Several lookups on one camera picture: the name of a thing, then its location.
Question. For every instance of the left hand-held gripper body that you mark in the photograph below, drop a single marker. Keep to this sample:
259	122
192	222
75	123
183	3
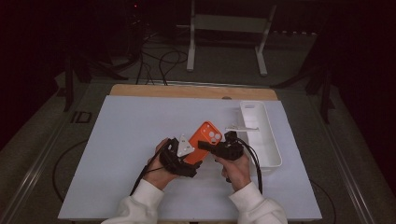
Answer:
176	161

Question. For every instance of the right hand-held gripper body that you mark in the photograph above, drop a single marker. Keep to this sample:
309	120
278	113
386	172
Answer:
229	149

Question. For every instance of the orange phone case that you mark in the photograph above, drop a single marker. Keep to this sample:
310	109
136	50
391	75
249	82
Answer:
200	140

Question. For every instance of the white plastic bin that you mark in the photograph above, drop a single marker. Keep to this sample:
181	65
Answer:
264	143

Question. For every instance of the person's left hand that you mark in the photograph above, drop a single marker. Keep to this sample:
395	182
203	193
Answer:
160	174

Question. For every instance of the person's right hand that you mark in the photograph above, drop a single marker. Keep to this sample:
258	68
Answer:
238	172

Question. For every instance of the wooden table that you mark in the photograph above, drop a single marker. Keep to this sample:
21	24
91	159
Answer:
186	92

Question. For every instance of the pale blue board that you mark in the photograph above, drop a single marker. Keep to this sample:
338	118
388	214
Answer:
124	133

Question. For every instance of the black stand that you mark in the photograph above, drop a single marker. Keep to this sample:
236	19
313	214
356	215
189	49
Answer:
325	93
69	81

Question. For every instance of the white metal stand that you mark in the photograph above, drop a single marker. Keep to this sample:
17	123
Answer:
230	23

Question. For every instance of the metal floor rail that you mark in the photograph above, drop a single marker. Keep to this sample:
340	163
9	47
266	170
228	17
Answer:
348	174
34	174

